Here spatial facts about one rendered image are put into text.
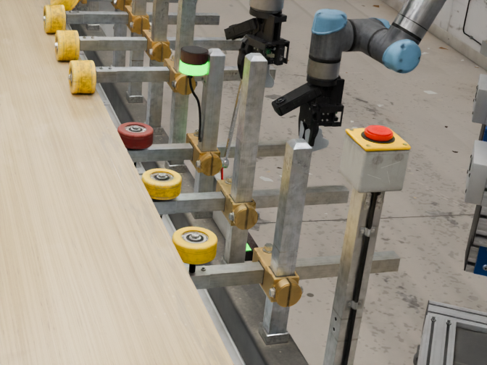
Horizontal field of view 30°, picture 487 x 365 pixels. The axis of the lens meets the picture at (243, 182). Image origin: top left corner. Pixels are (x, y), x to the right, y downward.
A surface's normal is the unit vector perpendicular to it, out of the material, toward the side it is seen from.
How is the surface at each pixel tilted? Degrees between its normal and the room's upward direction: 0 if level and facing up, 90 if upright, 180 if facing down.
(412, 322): 0
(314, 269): 90
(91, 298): 0
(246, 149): 90
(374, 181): 90
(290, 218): 90
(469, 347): 0
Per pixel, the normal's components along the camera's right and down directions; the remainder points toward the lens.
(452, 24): -0.96, 0.03
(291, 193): 0.31, 0.44
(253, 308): 0.10, -0.90
